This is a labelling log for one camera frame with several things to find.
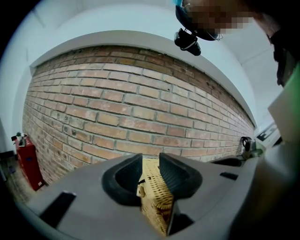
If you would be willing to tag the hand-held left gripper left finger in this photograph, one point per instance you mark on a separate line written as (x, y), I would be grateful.
(110, 181)

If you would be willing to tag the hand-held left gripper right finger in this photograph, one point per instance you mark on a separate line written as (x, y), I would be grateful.
(182, 180)

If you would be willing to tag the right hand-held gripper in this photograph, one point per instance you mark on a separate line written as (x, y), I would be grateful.
(267, 134)

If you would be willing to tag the yellow wicker box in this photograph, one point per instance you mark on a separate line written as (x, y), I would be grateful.
(154, 189)

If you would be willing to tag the red metal cabinet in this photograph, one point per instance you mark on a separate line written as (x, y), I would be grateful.
(29, 161)

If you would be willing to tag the small potted plant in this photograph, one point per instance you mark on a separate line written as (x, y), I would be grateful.
(19, 135)

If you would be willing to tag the person's head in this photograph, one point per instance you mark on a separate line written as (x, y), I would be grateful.
(218, 16)

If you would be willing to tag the black head-mounted camera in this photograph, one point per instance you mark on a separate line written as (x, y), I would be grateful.
(187, 42)

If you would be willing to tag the dark head mount helmet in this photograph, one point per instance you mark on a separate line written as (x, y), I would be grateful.
(181, 16)

